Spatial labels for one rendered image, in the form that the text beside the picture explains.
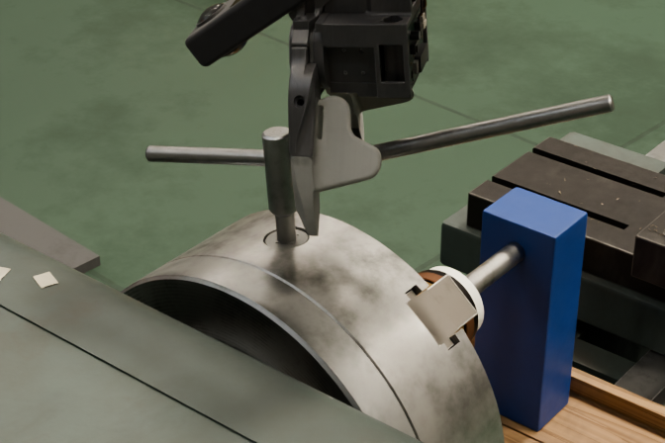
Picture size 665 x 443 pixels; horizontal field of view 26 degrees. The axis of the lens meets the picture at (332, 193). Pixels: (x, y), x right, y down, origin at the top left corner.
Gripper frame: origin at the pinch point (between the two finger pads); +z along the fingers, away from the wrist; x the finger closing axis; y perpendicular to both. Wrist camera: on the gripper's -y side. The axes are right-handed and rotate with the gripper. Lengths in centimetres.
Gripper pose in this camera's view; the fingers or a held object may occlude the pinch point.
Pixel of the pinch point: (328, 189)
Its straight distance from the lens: 103.3
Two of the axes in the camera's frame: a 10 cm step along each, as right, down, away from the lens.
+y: 9.7, 0.3, -2.4
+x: 2.3, -4.5, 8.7
